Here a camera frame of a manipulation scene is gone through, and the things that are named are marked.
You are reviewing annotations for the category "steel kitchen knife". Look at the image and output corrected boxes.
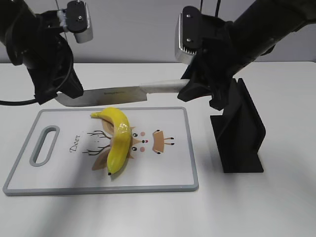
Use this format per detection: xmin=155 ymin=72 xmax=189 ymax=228
xmin=56 ymin=79 xmax=189 ymax=107

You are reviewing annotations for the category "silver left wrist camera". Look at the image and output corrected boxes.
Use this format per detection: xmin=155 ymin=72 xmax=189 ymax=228
xmin=57 ymin=0 xmax=93 ymax=43

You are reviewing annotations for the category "white grey deer cutting board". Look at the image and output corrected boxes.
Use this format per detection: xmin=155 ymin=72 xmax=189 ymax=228
xmin=3 ymin=107 xmax=198 ymax=196

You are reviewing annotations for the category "black knife stand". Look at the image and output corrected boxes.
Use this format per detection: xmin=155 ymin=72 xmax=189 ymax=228
xmin=210 ymin=78 xmax=266 ymax=173

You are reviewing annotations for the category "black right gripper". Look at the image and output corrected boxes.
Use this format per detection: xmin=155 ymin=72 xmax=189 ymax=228
xmin=177 ymin=14 xmax=247 ymax=111

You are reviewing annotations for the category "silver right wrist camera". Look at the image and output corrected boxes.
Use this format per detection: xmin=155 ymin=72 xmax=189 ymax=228
xmin=175 ymin=6 xmax=202 ymax=65

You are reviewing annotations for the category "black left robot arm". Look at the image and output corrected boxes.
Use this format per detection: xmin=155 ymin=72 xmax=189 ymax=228
xmin=0 ymin=0 xmax=83 ymax=103

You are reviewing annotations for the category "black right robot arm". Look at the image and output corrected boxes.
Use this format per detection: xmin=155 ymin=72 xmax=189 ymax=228
xmin=35 ymin=0 xmax=316 ymax=110

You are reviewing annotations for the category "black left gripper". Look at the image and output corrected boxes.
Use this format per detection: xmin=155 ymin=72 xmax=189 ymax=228
xmin=7 ymin=11 xmax=83 ymax=105

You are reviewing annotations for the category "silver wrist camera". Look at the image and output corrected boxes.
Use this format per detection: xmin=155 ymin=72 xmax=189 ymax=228
xmin=175 ymin=6 xmax=202 ymax=65
xmin=57 ymin=0 xmax=93 ymax=43

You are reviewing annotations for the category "yellow plastic banana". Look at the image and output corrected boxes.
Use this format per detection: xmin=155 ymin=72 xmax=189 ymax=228
xmin=90 ymin=107 xmax=132 ymax=175

